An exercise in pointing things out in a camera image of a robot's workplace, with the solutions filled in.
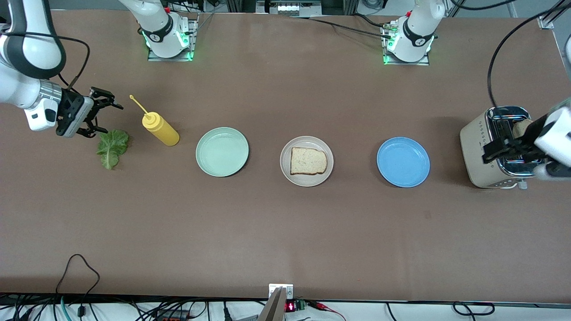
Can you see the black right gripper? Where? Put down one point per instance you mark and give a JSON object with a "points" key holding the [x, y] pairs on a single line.
{"points": [[68, 105]]}

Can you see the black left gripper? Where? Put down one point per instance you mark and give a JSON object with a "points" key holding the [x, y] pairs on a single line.
{"points": [[520, 146]]}

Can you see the bread slice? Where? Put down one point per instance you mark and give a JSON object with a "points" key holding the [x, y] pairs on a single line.
{"points": [[519, 129], [308, 161]]}

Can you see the green lettuce leaf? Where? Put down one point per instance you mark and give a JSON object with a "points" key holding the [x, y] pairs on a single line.
{"points": [[111, 147]]}

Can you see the yellow squeeze bottle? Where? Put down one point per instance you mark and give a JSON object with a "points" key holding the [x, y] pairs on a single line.
{"points": [[163, 131]]}

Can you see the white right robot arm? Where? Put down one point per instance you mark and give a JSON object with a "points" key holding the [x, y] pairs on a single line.
{"points": [[26, 49]]}

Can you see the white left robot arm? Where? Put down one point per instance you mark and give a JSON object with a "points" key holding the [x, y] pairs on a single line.
{"points": [[415, 31]]}

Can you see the blue plate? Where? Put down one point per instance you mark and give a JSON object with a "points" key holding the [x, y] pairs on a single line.
{"points": [[403, 162]]}

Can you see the pale green plate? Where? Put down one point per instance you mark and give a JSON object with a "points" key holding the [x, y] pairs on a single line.
{"points": [[222, 152]]}

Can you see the beige plate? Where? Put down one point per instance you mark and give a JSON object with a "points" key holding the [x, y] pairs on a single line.
{"points": [[308, 181]]}

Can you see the beige chrome toaster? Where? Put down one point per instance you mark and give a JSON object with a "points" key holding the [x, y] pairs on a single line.
{"points": [[479, 156]]}

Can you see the lit control box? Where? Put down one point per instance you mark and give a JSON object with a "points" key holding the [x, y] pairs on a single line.
{"points": [[290, 8]]}

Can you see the red clip lead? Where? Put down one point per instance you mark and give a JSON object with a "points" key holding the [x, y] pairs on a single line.
{"points": [[325, 306]]}

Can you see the circuit board with red display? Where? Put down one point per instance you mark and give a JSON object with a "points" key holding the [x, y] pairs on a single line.
{"points": [[291, 306]]}

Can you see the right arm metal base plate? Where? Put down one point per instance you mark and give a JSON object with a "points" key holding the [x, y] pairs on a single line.
{"points": [[169, 59]]}

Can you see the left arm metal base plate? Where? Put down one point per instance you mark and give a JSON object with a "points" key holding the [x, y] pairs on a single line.
{"points": [[408, 63]]}

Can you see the aluminium frame profile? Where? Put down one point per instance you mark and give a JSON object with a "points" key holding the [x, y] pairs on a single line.
{"points": [[546, 21]]}

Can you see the silver camera mount bracket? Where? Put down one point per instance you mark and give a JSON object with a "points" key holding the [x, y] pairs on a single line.
{"points": [[273, 290]]}

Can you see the grey camera mount bar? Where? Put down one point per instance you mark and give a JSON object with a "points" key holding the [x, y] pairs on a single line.
{"points": [[273, 310]]}

